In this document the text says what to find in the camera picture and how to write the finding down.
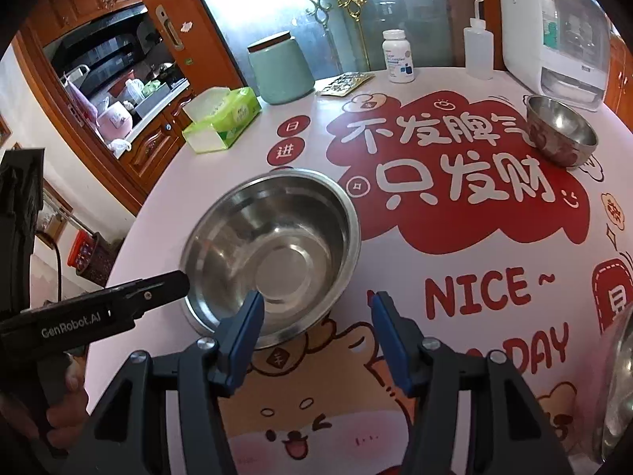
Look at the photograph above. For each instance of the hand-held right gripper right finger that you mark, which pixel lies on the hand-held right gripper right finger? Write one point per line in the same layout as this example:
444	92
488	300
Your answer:
390	341

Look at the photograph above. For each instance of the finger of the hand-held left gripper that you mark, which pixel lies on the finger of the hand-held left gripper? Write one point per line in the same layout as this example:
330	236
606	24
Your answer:
153	292

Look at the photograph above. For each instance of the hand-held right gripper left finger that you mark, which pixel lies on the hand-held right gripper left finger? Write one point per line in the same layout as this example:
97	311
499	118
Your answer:
245	336

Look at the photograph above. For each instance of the large steel bowl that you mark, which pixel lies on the large steel bowl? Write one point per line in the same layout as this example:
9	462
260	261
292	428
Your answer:
277	257

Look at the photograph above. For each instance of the small steel bowl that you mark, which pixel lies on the small steel bowl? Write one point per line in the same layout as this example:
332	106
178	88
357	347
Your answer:
564	123

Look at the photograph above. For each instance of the person's left hand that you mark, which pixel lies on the person's left hand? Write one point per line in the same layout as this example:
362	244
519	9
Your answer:
69	413

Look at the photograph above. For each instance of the dark woven basket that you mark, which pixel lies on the dark woven basket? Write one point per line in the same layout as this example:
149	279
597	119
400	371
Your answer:
94	260

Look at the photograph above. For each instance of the wooden kitchen cabinet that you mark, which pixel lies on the wooden kitchen cabinet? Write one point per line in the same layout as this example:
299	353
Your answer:
158	148

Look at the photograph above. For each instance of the pink rice cooker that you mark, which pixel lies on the pink rice cooker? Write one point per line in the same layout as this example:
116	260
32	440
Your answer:
114	121

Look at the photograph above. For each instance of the green tissue pack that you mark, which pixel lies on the green tissue pack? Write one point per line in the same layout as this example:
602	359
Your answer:
222	121

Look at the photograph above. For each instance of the patterned glass plate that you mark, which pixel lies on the patterned glass plate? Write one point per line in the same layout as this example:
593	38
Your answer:
618	396

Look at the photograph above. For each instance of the black range hood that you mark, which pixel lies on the black range hood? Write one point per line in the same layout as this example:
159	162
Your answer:
94	44

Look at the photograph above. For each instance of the mint green canister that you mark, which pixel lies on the mint green canister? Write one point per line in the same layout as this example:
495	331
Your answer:
282	72

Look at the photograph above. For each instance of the pill blister pack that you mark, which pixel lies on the pill blister pack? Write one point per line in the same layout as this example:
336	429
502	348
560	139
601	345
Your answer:
346	84

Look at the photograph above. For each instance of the white pill bottle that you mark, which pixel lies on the white pill bottle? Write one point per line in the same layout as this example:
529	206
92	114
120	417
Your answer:
399	59

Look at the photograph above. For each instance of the clear squeeze bottle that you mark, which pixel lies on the clear squeeze bottle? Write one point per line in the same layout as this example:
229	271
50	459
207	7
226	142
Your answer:
478	49

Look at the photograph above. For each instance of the white countertop sterilizer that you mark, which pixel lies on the white countertop sterilizer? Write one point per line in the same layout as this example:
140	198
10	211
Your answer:
529	34

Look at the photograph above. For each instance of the frosted glass sliding door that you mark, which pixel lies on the frosted glass sliding door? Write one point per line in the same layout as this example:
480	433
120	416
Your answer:
430	0

